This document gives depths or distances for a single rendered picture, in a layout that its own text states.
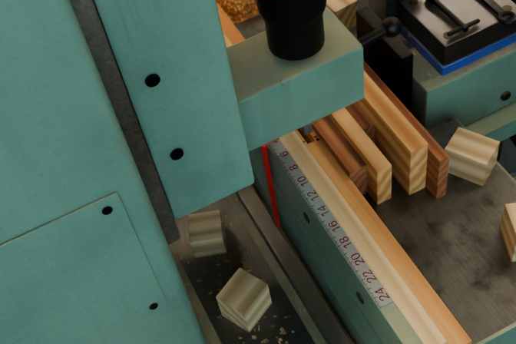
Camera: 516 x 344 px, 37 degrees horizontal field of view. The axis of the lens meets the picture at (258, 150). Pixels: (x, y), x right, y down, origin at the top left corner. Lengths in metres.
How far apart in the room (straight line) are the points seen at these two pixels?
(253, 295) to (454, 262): 0.21
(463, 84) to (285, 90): 0.23
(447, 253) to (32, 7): 0.47
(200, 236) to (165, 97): 0.33
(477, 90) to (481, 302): 0.24
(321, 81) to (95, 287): 0.26
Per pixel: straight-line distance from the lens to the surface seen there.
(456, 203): 0.79
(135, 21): 0.52
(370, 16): 0.84
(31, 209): 0.55
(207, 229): 0.87
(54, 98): 0.48
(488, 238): 0.77
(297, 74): 0.67
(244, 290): 0.81
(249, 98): 0.66
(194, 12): 0.53
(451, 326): 0.68
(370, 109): 0.78
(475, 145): 0.79
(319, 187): 0.74
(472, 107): 0.87
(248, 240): 0.89
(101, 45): 0.52
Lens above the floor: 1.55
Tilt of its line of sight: 50 degrees down
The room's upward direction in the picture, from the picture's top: 11 degrees counter-clockwise
